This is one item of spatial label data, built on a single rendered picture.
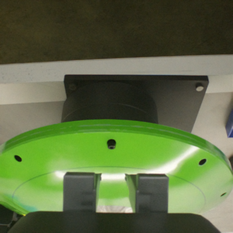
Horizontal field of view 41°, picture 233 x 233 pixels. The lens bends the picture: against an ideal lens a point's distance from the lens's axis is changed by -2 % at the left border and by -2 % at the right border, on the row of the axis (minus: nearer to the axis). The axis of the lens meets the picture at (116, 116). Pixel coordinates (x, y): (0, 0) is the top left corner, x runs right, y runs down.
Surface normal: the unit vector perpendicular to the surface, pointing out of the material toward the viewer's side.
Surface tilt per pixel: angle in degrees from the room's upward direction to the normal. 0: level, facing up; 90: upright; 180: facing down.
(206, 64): 90
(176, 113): 0
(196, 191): 21
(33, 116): 0
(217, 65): 90
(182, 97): 0
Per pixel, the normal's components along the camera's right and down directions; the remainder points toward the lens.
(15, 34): 0.00, 0.81
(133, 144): 0.07, 0.50
